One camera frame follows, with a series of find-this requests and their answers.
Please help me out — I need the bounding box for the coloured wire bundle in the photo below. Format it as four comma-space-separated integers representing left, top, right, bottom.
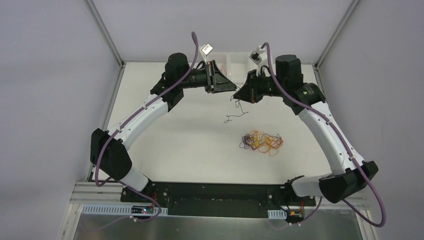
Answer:
239, 129, 284, 158

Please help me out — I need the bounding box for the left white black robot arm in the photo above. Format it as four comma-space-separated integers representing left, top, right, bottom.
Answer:
90, 52, 237, 203

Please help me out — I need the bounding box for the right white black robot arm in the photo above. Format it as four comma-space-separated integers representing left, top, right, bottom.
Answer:
234, 53, 379, 205

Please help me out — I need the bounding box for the white three-compartment tray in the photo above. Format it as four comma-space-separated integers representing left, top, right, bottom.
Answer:
208, 52, 257, 87

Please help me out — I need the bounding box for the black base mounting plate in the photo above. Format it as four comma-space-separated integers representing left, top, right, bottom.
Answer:
120, 181, 316, 218

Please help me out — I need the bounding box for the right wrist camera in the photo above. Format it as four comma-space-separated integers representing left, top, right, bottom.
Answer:
249, 48, 267, 66

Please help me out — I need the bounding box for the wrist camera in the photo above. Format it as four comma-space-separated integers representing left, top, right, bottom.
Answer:
249, 48, 267, 66
200, 42, 214, 56

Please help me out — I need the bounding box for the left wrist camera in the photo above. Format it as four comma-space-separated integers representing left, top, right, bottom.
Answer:
200, 42, 214, 56

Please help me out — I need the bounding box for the right white slotted cable duct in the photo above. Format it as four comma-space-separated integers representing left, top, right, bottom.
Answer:
267, 209, 287, 220

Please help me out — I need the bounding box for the white slotted cable duct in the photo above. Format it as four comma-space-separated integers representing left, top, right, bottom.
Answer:
81, 204, 168, 217
267, 209, 287, 220

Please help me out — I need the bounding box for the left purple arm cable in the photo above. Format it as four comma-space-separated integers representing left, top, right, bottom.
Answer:
94, 31, 200, 222

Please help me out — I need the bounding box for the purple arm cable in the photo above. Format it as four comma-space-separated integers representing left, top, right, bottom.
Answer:
94, 31, 200, 222
260, 42, 387, 229

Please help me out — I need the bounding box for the aluminium frame rail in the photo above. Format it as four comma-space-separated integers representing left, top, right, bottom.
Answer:
70, 182, 369, 211

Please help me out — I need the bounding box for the left white slotted cable duct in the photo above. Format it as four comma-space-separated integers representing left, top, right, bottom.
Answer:
81, 204, 168, 217

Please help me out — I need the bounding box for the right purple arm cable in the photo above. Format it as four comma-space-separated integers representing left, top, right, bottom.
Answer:
260, 42, 387, 229

